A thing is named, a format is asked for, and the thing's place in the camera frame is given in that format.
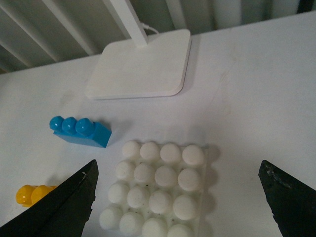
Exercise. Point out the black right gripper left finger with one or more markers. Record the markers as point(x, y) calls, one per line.
point(61, 213)

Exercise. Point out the yellow toy block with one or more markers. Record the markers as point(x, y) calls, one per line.
point(28, 195)

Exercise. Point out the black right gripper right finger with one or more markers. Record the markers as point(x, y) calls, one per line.
point(293, 203)

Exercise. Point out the blue toy block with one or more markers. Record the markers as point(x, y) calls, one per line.
point(82, 131)

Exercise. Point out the white studded base plate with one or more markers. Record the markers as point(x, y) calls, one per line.
point(158, 191)

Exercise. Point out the grey pleated curtain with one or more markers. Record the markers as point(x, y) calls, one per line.
point(39, 32)

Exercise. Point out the white desk lamp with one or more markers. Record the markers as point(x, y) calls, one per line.
point(142, 66)

